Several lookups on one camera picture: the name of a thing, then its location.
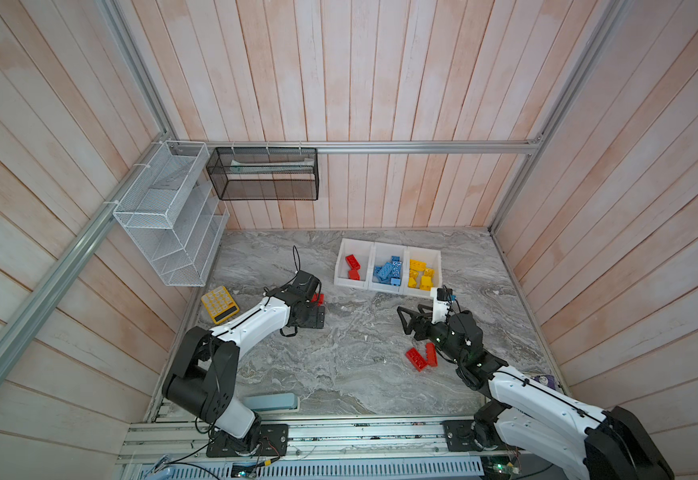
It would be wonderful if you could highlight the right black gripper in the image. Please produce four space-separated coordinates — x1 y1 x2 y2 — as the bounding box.
398 302 464 367

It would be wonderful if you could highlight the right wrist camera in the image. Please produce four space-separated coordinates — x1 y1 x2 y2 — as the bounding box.
430 285 456 323

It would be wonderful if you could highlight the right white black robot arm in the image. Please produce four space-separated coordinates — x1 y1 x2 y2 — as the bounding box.
397 305 674 479

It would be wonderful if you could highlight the black mesh basket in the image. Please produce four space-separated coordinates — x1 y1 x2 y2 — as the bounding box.
206 146 320 202

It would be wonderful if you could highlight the light blue case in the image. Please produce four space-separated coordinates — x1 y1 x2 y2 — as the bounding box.
242 392 300 412

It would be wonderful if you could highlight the yellow calculator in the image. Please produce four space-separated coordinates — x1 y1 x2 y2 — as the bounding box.
201 286 240 325

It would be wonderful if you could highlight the right white bin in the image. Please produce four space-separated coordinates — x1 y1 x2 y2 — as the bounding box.
401 247 442 298

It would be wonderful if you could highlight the left white bin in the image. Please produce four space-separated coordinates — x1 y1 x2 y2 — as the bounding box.
334 238 374 290

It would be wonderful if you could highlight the yellow long brick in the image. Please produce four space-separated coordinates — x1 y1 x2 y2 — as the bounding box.
409 259 427 272

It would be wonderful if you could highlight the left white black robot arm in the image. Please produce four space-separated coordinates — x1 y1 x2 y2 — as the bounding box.
162 270 325 455

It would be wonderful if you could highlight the white bin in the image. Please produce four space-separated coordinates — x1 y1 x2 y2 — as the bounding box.
369 242 405 294
334 238 374 290
401 247 442 298

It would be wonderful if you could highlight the white wire mesh shelf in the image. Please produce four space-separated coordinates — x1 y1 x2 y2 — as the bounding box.
114 141 229 287

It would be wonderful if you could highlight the purple book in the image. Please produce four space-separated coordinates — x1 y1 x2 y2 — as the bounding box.
532 374 559 390

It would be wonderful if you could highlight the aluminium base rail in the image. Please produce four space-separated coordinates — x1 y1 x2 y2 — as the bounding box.
114 412 614 466

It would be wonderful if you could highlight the middle white bin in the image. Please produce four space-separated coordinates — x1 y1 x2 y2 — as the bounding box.
369 242 405 294

